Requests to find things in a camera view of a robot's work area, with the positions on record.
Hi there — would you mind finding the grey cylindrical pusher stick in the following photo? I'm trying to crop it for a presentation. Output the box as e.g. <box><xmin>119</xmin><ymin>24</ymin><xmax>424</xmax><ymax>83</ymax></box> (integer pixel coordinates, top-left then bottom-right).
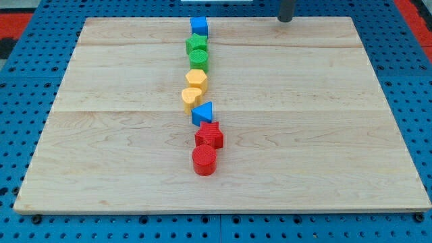
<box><xmin>277</xmin><ymin>0</ymin><xmax>296</xmax><ymax>23</ymax></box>

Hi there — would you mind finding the blue cube block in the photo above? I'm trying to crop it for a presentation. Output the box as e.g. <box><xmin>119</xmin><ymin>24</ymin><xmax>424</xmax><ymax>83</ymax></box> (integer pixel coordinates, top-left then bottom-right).
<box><xmin>190</xmin><ymin>16</ymin><xmax>209</xmax><ymax>36</ymax></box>

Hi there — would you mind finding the green star block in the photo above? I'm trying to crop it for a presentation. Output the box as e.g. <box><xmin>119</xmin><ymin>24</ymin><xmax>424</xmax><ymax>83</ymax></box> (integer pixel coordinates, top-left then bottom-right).
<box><xmin>185</xmin><ymin>33</ymin><xmax>208</xmax><ymax>55</ymax></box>

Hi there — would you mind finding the green cylinder block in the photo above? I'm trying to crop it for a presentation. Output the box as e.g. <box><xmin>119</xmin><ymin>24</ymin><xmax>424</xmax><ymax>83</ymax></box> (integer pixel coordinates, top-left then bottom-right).
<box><xmin>188</xmin><ymin>49</ymin><xmax>209</xmax><ymax>73</ymax></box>

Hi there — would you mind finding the yellow hexagon block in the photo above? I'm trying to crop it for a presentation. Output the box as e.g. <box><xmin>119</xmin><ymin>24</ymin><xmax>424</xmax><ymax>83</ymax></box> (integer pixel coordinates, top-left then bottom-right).
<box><xmin>185</xmin><ymin>69</ymin><xmax>208</xmax><ymax>93</ymax></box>

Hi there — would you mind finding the wooden board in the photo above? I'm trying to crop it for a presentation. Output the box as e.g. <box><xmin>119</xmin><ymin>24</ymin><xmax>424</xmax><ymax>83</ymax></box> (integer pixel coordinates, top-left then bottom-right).
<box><xmin>13</xmin><ymin>17</ymin><xmax>431</xmax><ymax>215</ymax></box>

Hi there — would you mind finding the yellow heart block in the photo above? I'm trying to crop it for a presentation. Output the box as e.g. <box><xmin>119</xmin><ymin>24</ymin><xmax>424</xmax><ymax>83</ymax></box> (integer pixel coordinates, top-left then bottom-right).
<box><xmin>181</xmin><ymin>87</ymin><xmax>203</xmax><ymax>115</ymax></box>

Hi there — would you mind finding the blue triangle block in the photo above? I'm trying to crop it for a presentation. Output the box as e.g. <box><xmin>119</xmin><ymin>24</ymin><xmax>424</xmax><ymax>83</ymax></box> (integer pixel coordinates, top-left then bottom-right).
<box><xmin>191</xmin><ymin>101</ymin><xmax>213</xmax><ymax>126</ymax></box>

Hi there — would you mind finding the red star block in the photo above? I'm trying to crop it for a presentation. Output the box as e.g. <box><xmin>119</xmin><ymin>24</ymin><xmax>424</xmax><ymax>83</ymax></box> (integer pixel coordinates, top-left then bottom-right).
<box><xmin>194</xmin><ymin>121</ymin><xmax>224</xmax><ymax>149</ymax></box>

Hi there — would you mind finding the red cylinder block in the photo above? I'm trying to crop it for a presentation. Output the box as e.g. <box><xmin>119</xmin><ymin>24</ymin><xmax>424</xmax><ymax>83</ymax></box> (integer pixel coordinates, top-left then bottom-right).
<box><xmin>192</xmin><ymin>144</ymin><xmax>217</xmax><ymax>176</ymax></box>

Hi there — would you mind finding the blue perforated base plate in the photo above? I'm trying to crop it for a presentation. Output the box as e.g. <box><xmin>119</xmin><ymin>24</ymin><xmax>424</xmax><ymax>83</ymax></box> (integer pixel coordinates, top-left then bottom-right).
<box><xmin>1</xmin><ymin>1</ymin><xmax>431</xmax><ymax>242</ymax></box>

